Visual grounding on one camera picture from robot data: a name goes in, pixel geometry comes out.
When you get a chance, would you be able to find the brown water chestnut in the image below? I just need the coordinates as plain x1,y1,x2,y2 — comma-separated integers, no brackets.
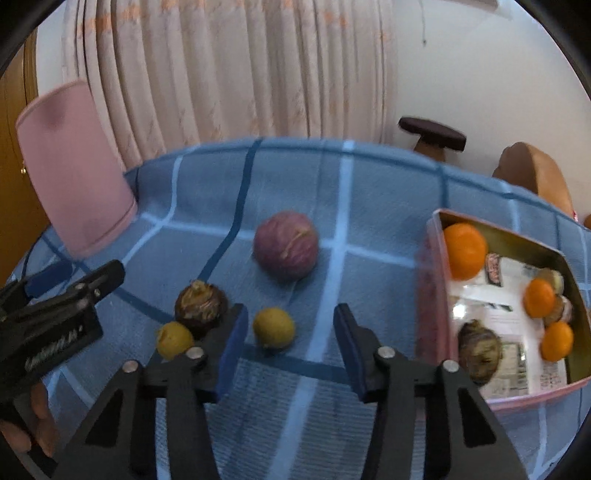
174,280,229,340
457,319,504,385

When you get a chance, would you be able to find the printed paper sheet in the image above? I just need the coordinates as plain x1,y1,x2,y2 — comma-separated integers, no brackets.
450,253,571,398

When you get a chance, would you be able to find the purple round fruit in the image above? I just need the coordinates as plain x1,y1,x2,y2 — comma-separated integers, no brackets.
253,211,320,281

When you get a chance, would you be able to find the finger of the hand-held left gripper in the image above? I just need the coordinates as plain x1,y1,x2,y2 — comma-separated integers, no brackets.
44,259,126,319
0,267,70,320

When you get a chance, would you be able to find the floral cream curtain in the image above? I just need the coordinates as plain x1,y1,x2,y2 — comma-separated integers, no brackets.
62,0,400,169

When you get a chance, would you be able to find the person's left hand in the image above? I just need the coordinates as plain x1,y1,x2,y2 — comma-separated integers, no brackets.
0,383,58,457

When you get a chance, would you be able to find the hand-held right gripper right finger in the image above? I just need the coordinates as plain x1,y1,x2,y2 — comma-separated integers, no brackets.
333,303,529,480

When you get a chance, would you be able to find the small orange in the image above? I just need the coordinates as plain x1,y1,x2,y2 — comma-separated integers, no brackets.
523,278,557,319
540,320,574,362

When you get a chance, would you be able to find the pink cylindrical appliance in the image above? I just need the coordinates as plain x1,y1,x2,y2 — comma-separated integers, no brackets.
16,79,139,257

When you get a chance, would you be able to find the large orange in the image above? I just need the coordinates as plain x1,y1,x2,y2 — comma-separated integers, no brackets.
444,223,489,281

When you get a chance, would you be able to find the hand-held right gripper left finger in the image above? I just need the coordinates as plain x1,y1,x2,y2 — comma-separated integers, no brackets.
51,303,250,480

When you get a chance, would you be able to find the brown wooden chair back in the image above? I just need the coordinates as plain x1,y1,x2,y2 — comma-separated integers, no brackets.
492,142,575,217

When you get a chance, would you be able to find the dark wooden stool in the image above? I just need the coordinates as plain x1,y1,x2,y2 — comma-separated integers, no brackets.
398,117,467,162

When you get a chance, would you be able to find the pink tin box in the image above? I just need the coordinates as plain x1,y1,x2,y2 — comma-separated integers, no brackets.
418,209,591,412

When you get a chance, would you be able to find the purple sugarcane piece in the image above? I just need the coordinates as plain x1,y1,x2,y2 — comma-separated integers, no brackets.
544,295,574,328
536,268,565,296

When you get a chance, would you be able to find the yellow-green round fruit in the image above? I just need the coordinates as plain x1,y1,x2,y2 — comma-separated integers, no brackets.
253,308,296,350
156,322,195,361

